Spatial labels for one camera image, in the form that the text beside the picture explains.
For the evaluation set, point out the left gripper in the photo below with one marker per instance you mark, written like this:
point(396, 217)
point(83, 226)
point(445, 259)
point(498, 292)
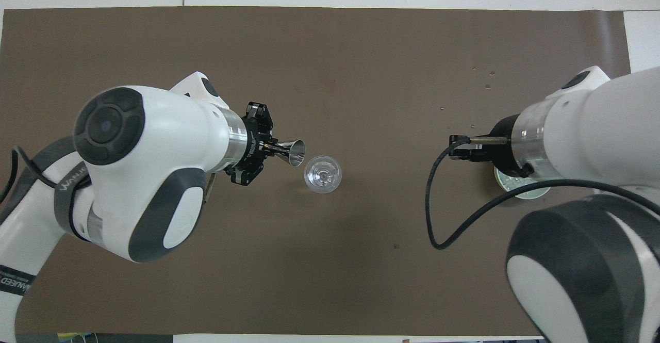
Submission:
point(253, 144)

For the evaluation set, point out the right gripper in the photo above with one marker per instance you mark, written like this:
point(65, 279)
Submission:
point(502, 152)

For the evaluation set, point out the silver metal jigger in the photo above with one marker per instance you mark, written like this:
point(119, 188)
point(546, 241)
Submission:
point(294, 153)

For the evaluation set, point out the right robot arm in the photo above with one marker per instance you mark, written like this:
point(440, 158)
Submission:
point(593, 121)

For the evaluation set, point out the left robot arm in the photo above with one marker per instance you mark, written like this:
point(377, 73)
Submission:
point(154, 126)

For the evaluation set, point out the pale green ice bowl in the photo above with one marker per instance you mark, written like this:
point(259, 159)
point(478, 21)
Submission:
point(531, 192)

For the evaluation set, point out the clear wine glass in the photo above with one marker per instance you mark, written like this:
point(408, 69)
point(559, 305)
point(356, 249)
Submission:
point(323, 175)

